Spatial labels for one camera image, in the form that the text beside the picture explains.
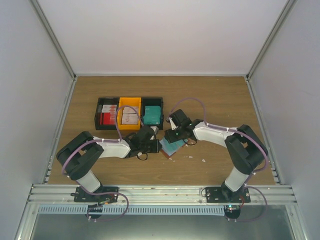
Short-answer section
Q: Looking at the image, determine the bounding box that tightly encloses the black bin with green cards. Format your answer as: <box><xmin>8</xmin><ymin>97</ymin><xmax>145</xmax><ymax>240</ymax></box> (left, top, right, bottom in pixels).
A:
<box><xmin>141</xmin><ymin>97</ymin><xmax>164</xmax><ymax>130</ymax></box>

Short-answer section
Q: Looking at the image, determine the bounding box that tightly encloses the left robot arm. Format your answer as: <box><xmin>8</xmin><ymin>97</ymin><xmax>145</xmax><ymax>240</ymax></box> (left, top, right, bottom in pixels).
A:
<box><xmin>56</xmin><ymin>125</ymin><xmax>162</xmax><ymax>202</ymax></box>

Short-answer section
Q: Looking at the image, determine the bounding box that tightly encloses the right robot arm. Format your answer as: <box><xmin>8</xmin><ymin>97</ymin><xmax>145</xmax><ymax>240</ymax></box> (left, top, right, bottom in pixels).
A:
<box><xmin>164</xmin><ymin>109</ymin><xmax>269</xmax><ymax>203</ymax></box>

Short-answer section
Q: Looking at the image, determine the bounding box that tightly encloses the green cards stack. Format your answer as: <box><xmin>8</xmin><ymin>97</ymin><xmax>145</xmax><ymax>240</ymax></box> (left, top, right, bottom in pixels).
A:
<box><xmin>143</xmin><ymin>105</ymin><xmax>162</xmax><ymax>125</ymax></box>

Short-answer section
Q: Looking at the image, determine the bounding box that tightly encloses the white cards stack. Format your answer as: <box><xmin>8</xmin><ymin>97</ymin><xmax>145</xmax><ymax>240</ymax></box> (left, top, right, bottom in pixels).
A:
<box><xmin>121</xmin><ymin>106</ymin><xmax>139</xmax><ymax>125</ymax></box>

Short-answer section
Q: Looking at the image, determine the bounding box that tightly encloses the red cards stack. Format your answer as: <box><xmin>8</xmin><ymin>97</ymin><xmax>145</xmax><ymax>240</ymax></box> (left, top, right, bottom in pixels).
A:
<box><xmin>99</xmin><ymin>104</ymin><xmax>117</xmax><ymax>125</ymax></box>

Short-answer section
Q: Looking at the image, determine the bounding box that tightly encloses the black bin with red cards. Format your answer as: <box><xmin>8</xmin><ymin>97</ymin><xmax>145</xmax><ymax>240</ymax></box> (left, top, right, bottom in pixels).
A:
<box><xmin>94</xmin><ymin>97</ymin><xmax>120</xmax><ymax>130</ymax></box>

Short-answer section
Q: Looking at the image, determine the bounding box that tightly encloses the yellow plastic bin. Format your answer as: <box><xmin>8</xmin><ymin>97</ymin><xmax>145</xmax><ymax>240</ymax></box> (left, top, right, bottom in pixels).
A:
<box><xmin>117</xmin><ymin>97</ymin><xmax>142</xmax><ymax>131</ymax></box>

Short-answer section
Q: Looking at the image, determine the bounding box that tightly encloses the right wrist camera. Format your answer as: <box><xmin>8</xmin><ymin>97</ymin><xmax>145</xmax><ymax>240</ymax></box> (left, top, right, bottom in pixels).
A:
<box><xmin>167</xmin><ymin>117</ymin><xmax>177</xmax><ymax>131</ymax></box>

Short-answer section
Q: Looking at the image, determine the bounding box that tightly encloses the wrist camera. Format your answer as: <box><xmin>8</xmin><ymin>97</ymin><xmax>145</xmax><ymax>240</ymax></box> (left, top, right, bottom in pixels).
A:
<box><xmin>150</xmin><ymin>126</ymin><xmax>159</xmax><ymax>135</ymax></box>
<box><xmin>167</xmin><ymin>117</ymin><xmax>177</xmax><ymax>131</ymax></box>

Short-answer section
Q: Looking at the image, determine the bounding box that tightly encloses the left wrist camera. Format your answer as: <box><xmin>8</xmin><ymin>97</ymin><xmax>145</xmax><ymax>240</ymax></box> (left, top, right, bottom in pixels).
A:
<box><xmin>150</xmin><ymin>126</ymin><xmax>159</xmax><ymax>135</ymax></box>

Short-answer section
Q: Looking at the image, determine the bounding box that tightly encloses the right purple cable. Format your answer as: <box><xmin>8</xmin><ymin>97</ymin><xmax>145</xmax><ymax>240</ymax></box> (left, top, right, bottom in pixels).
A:
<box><xmin>169</xmin><ymin>97</ymin><xmax>270</xmax><ymax>223</ymax></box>

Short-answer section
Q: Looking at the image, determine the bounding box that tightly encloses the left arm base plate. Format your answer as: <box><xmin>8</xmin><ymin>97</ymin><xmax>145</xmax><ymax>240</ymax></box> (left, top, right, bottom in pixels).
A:
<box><xmin>70</xmin><ymin>186</ymin><xmax>119</xmax><ymax>204</ymax></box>

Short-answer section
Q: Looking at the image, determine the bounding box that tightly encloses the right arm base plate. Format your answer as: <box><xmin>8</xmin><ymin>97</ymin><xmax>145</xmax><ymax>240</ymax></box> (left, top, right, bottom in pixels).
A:
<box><xmin>200</xmin><ymin>186</ymin><xmax>251</xmax><ymax>204</ymax></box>

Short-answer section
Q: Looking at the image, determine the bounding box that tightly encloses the aluminium front rail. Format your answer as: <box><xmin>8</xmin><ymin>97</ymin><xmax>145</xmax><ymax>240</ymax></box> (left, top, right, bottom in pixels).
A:
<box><xmin>27</xmin><ymin>184</ymin><xmax>297</xmax><ymax>205</ymax></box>

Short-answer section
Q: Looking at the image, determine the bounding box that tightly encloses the grey slotted cable duct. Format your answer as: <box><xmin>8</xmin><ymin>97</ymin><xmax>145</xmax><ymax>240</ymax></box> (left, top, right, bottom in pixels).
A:
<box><xmin>38</xmin><ymin>204</ymin><xmax>225</xmax><ymax>216</ymax></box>

